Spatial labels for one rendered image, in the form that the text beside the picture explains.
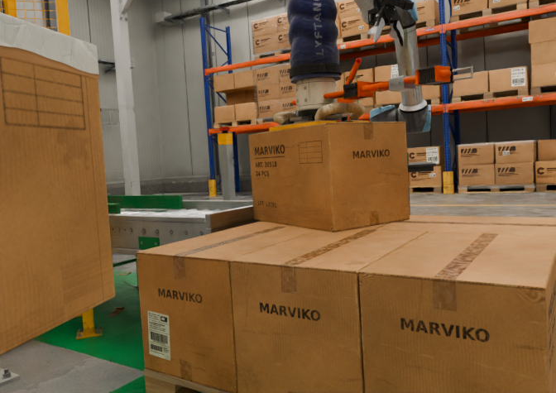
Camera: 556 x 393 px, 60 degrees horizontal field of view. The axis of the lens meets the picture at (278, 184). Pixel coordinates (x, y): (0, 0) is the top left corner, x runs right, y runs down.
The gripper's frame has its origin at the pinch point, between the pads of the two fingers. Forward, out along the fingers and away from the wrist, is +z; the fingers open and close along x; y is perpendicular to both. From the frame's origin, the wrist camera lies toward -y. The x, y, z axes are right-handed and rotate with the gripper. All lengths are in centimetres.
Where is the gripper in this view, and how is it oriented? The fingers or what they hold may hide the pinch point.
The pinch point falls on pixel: (390, 44)
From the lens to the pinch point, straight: 186.4
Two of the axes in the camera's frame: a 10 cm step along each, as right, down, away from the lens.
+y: -5.8, -0.1, 8.1
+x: -8.1, 0.8, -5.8
